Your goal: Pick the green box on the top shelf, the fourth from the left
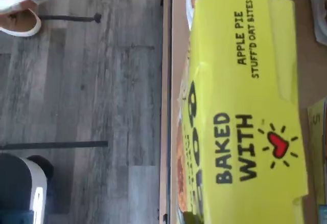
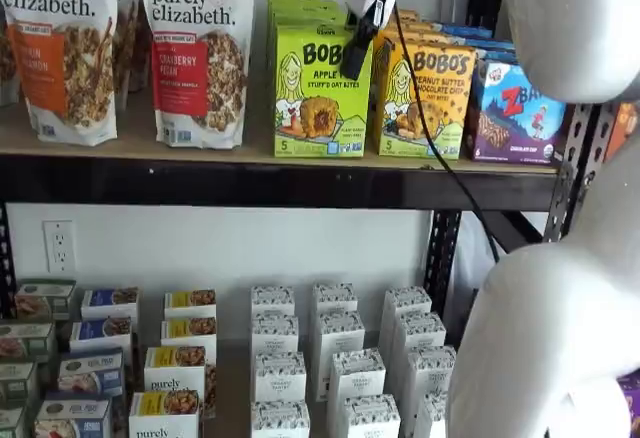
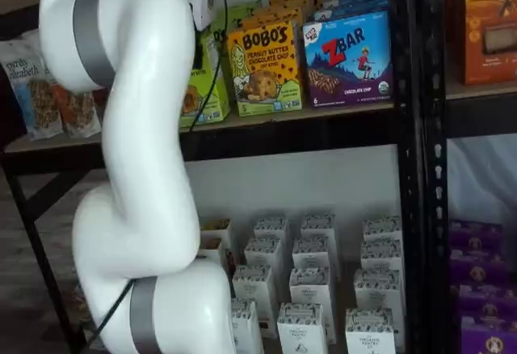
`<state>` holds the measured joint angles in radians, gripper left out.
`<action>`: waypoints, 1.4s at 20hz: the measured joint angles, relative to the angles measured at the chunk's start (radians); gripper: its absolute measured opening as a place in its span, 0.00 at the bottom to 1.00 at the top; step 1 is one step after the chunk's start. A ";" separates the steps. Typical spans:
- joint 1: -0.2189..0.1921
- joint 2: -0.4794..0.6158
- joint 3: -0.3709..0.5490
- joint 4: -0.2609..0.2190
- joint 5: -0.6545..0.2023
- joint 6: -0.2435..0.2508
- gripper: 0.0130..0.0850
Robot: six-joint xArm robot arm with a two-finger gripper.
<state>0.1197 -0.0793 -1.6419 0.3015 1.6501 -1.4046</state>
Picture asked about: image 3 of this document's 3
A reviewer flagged particle board shelf panel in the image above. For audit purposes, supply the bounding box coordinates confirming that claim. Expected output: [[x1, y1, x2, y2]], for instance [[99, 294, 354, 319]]
[[2, 101, 396, 154], [446, 74, 517, 101]]

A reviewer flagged orange snack box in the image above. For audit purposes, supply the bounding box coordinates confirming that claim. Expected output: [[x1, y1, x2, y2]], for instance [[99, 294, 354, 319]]
[[464, 0, 517, 86]]

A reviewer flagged purple snack box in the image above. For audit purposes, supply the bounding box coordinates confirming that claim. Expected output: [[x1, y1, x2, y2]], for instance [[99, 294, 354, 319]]
[[460, 321, 517, 354], [458, 283, 517, 327], [449, 219, 504, 252], [449, 248, 506, 286]]

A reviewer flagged green Bobo's apple pie box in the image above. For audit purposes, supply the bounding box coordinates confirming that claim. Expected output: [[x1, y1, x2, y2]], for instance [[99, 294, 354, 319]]
[[225, 5, 258, 19], [216, 12, 247, 28], [179, 24, 232, 128], [237, 0, 265, 14]]

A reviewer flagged granola pouch orange label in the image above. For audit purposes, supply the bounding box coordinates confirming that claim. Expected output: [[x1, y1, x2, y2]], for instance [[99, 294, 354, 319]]
[[51, 81, 103, 139]]

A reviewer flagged granola pouch blue label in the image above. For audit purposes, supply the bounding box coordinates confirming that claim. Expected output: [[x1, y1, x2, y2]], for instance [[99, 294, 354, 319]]
[[0, 42, 64, 141]]

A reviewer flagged white patterned carton group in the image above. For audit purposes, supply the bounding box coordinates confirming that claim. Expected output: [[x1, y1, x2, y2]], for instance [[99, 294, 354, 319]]
[[197, 208, 405, 354]]

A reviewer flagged white organic pantry box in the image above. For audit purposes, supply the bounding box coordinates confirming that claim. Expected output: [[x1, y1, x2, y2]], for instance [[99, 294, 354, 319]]
[[229, 299, 266, 354], [276, 302, 325, 354], [244, 237, 284, 275], [254, 217, 290, 247], [354, 268, 405, 315], [288, 267, 330, 311], [359, 237, 405, 275], [362, 216, 403, 247], [291, 237, 334, 275], [232, 264, 273, 311], [301, 212, 337, 247], [345, 308, 395, 354]]

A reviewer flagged yellow white granola box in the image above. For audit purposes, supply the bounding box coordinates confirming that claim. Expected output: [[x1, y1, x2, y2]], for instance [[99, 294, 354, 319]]
[[200, 218, 233, 242], [196, 238, 225, 265]]

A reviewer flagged white plastic sheet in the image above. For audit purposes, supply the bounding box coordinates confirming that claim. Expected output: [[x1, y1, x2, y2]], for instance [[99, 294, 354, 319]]
[[447, 137, 517, 222]]

